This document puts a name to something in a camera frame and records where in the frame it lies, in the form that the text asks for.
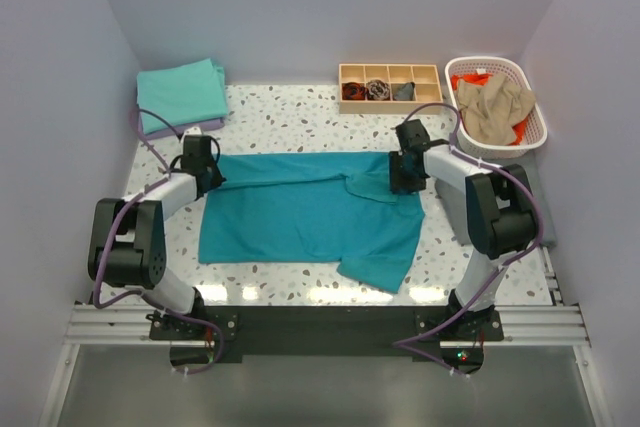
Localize folded mint t shirt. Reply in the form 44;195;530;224
136;58;229;127

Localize white laundry basket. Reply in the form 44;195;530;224
444;56;548;159

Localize aluminium rail frame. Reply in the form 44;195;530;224
63;246;593;348

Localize wooden compartment tray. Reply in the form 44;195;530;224
338;63;443;115

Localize orange t shirt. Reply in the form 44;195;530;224
449;72;529;146

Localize grey rolled sock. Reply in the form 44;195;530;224
392;82;415;102

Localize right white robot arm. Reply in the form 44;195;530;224
389;119;543;340

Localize teal t shirt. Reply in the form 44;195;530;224
198;152;424;294

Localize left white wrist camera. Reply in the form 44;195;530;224
183;126;203;136

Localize folded grey t shirt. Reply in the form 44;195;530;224
435;152;557;248

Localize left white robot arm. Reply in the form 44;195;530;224
88;133;225;339

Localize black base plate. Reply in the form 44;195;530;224
146;306;504;367

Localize brown white rolled sock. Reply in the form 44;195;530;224
366;79;391;101

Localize red black rolled sock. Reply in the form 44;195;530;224
342;82;367;101

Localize folded lavender t shirt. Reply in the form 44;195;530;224
144;118;225;140

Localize beige t shirt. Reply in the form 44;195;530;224
456;72;538;145

